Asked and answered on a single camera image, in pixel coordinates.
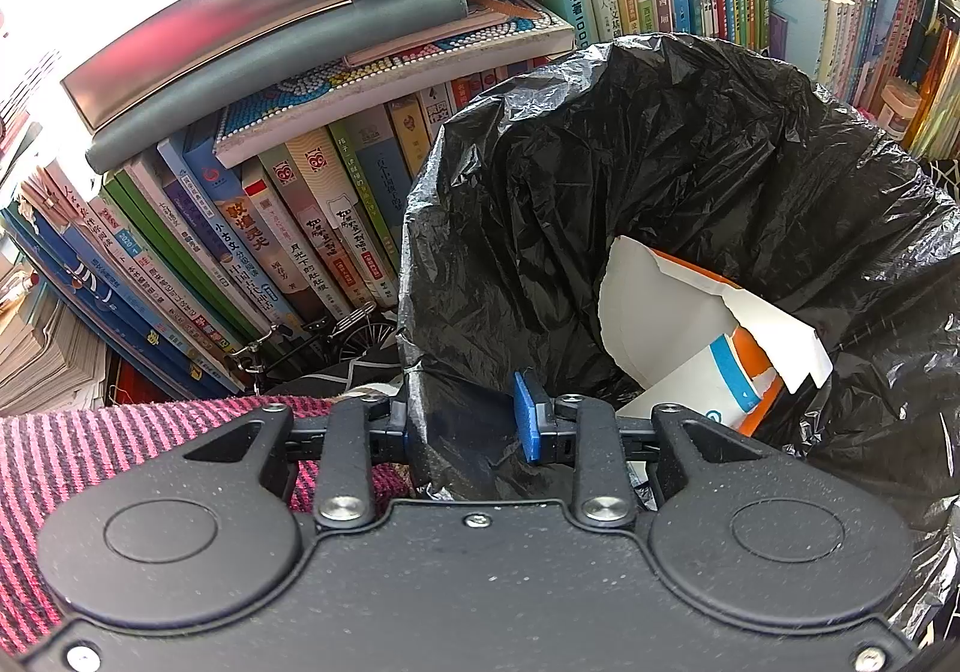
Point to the row of thin picture books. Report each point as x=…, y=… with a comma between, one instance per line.
x=937, y=87

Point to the black and white patterned cloth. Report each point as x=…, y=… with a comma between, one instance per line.
x=941, y=181

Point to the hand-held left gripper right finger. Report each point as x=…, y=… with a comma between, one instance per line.
x=529, y=417

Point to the silver flat box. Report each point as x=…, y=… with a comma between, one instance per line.
x=202, y=27

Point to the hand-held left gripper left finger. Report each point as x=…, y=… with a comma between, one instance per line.
x=382, y=426

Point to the orange and white cardboard box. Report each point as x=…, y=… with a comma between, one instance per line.
x=660, y=319

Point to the miniature black bicycle model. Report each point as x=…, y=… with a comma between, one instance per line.
x=352, y=338

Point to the stack of magazines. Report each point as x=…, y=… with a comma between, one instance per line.
x=41, y=349

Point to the black trash bag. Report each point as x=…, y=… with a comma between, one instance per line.
x=600, y=177

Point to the small white jar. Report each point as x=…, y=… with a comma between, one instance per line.
x=898, y=109

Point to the pink striped cloth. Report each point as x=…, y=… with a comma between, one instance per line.
x=112, y=443

